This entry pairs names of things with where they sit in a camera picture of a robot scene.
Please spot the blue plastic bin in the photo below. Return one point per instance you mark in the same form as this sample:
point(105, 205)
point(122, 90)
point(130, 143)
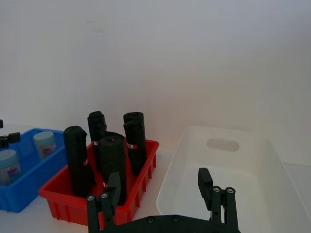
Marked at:
point(23, 194)

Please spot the red plastic bin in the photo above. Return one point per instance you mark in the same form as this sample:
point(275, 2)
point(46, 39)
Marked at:
point(68, 208)

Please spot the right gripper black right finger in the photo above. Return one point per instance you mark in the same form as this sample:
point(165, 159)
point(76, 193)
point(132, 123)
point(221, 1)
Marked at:
point(219, 204)

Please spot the black bag roll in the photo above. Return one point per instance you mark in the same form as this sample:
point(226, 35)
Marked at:
point(96, 126)
point(136, 136)
point(77, 160)
point(112, 160)

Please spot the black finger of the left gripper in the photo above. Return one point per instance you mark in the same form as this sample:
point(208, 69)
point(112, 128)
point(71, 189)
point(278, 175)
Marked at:
point(9, 138)
point(1, 123)

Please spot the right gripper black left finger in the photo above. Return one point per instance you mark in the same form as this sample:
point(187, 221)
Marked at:
point(107, 206)

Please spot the white plastic bin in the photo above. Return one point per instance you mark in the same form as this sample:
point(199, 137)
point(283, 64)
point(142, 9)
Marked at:
point(245, 170)

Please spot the clear jar with blue lid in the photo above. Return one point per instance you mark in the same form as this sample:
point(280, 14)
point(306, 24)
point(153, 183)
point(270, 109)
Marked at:
point(9, 167)
point(45, 144)

